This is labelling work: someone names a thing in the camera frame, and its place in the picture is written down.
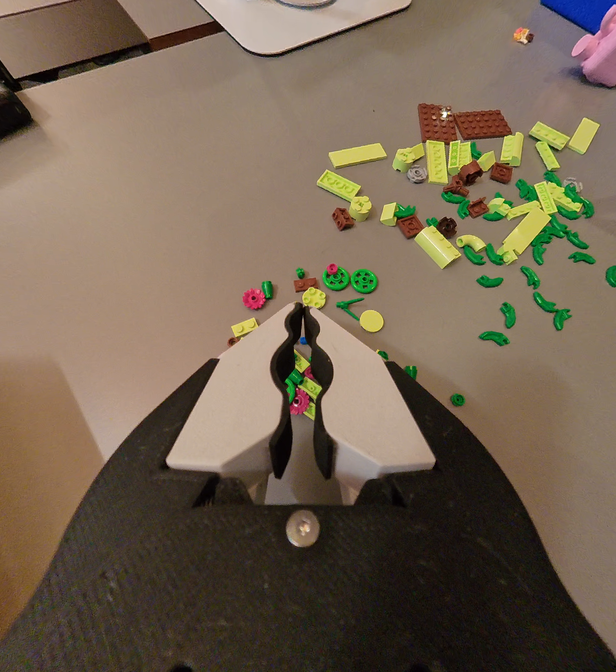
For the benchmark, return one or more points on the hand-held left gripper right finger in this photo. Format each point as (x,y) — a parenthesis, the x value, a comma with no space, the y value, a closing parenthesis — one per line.
(381,420)

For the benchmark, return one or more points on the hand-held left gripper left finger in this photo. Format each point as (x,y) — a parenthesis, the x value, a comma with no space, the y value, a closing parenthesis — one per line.
(224,420)

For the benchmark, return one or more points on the white book stand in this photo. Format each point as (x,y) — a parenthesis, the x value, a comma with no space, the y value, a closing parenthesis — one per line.
(287,31)

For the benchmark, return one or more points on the lime green round tile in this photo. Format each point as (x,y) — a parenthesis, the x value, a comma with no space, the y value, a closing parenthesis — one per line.
(372,321)

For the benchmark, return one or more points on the pile of small flower pieces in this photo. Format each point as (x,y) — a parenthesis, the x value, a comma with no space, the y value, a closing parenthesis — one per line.
(254,299)

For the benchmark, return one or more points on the scattered green leaf pieces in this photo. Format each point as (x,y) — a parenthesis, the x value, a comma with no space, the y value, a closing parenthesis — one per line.
(490,282)

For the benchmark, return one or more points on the brown studded plate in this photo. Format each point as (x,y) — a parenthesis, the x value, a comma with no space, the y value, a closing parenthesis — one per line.
(484,125)
(436,123)

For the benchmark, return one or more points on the small red yellow piece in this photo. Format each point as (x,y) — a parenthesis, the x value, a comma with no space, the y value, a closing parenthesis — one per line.
(523,35)

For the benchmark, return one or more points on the pink brick flower pot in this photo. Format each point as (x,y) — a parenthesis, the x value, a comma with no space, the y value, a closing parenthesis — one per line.
(612,57)

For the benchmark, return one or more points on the blue plastic bin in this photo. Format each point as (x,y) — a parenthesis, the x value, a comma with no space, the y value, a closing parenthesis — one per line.
(575,6)

